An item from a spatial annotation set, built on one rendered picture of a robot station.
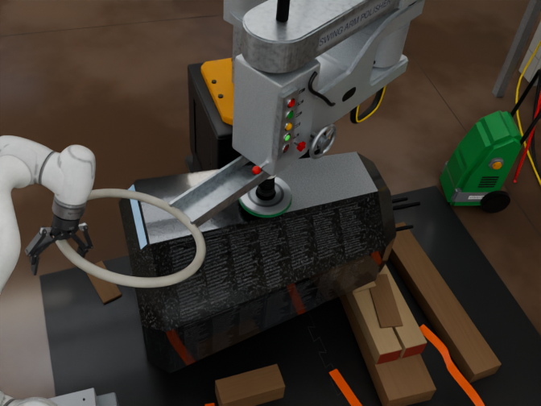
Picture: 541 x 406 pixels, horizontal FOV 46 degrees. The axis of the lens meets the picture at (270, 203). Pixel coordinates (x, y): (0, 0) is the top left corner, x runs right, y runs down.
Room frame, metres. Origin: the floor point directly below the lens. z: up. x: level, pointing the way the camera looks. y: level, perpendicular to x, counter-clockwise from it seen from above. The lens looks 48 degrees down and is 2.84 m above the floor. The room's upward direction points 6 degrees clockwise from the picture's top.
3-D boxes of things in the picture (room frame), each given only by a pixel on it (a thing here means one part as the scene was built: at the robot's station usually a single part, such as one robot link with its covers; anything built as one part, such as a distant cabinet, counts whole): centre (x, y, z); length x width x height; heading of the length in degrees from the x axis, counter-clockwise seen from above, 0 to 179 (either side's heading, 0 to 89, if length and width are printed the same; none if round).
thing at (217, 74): (2.66, 0.14, 0.76); 0.49 x 0.49 x 0.05; 24
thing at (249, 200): (1.76, 0.02, 0.92); 0.21 x 0.21 x 0.01
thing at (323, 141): (1.78, -0.14, 1.24); 0.15 x 0.10 x 0.15; 142
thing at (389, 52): (2.28, -0.39, 1.39); 0.19 x 0.19 x 0.20
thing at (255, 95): (1.82, -0.03, 1.36); 0.36 x 0.22 x 0.45; 142
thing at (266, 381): (1.31, 0.01, 0.07); 0.30 x 0.12 x 0.12; 113
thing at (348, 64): (2.06, -0.23, 1.35); 0.74 x 0.23 x 0.49; 142
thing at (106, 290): (1.84, 0.83, 0.02); 0.25 x 0.10 x 0.01; 38
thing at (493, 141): (2.79, -1.23, 0.43); 0.35 x 0.35 x 0.87; 9
